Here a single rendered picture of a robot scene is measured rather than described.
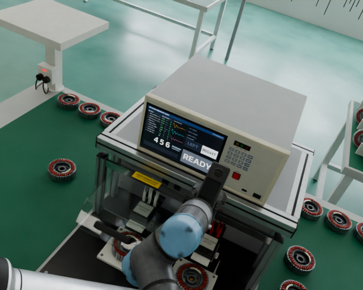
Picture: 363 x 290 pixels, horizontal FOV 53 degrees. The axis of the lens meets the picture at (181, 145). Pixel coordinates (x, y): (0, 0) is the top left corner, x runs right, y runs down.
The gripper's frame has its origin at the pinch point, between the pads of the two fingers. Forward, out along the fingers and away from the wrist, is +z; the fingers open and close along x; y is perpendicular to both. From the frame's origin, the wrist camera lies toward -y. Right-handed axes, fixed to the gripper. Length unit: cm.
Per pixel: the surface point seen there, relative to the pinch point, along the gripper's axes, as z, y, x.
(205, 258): 12.9, 27.6, 5.3
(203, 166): 8.6, -1.4, -6.3
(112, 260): 7.8, 41.1, -22.7
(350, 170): 114, -6, 55
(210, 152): 6.0, -6.8, -5.8
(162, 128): 5.5, -7.9, -21.7
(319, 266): 46, 26, 46
